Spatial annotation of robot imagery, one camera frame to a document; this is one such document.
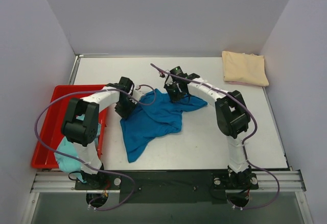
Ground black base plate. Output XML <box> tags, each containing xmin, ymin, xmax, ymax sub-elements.
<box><xmin>75</xmin><ymin>169</ymin><xmax>259</xmax><ymax>207</ymax></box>

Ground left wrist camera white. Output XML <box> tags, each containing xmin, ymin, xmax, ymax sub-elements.
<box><xmin>132</xmin><ymin>89</ymin><xmax>146</xmax><ymax>101</ymax></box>

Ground aluminium rail frame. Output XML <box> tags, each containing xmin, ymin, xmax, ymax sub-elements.
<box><xmin>31</xmin><ymin>171</ymin><xmax>307</xmax><ymax>193</ymax></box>

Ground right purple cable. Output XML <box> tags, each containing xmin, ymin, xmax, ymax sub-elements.
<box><xmin>150</xmin><ymin>63</ymin><xmax>281</xmax><ymax>211</ymax></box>

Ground blue t shirt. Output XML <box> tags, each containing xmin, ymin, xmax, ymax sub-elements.
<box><xmin>120</xmin><ymin>89</ymin><xmax>208</xmax><ymax>163</ymax></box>

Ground red plastic bin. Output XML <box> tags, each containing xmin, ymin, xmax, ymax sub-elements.
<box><xmin>31</xmin><ymin>84</ymin><xmax>108</xmax><ymax>169</ymax></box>

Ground purple cable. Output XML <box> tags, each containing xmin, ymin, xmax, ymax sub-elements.
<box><xmin>150</xmin><ymin>63</ymin><xmax>281</xmax><ymax>211</ymax></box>
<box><xmin>34</xmin><ymin>83</ymin><xmax>157</xmax><ymax>212</ymax></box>

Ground folded pink t shirt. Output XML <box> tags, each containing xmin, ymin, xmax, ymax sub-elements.
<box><xmin>227</xmin><ymin>81</ymin><xmax>265</xmax><ymax>87</ymax></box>

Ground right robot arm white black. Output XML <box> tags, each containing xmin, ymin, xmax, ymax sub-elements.
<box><xmin>164</xmin><ymin>66</ymin><xmax>251</xmax><ymax>188</ymax></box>

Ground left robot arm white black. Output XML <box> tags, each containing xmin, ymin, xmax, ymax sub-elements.
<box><xmin>61</xmin><ymin>77</ymin><xmax>136</xmax><ymax>189</ymax></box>

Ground teal t shirt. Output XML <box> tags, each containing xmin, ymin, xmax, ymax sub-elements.
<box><xmin>55</xmin><ymin>114</ymin><xmax>89</xmax><ymax>184</ymax></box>

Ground folded beige t shirt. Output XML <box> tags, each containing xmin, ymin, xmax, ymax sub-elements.
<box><xmin>222</xmin><ymin>51</ymin><xmax>269</xmax><ymax>87</ymax></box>

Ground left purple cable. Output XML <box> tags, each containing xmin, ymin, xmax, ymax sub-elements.
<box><xmin>34</xmin><ymin>83</ymin><xmax>157</xmax><ymax>212</ymax></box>

